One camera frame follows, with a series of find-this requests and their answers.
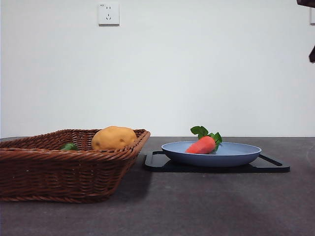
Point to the green pepper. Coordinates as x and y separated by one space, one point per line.
69 147

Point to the blue round plate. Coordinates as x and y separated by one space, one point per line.
211 159

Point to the white wall socket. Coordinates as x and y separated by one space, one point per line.
312 17
109 14

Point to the brown woven wicker basket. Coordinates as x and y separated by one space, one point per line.
61 172

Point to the orange carrot with green leaves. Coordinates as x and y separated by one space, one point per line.
201 146

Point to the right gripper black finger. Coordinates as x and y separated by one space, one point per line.
312 55

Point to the yellow-brown potato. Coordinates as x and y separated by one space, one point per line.
113 137

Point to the dark rectangular tray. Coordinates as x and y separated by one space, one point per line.
157 167

